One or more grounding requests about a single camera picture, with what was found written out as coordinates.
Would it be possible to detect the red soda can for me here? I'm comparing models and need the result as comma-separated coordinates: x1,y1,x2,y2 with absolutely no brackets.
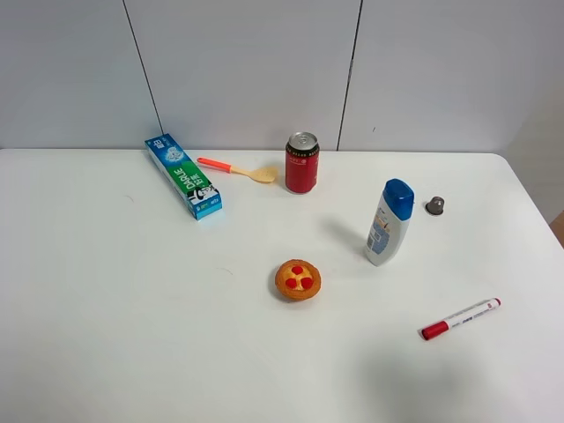
285,132,320,194

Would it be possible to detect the white blue shampoo bottle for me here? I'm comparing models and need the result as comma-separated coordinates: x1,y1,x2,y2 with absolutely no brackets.
365,179,414,266

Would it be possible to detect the orange handled beige spatula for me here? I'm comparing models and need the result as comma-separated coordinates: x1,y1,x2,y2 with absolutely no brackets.
197,157,278,184

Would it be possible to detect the green blue toothpaste box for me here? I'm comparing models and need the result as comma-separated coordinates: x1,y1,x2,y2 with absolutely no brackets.
145,134,223,220

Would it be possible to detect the small grey coffee capsule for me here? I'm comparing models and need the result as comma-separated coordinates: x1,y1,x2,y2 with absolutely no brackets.
425,197,445,216

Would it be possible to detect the toy fruit tart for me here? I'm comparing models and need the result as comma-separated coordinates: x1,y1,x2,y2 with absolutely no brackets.
275,259,322,301

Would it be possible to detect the red white marker pen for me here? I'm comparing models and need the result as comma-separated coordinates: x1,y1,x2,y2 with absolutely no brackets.
419,298,501,341

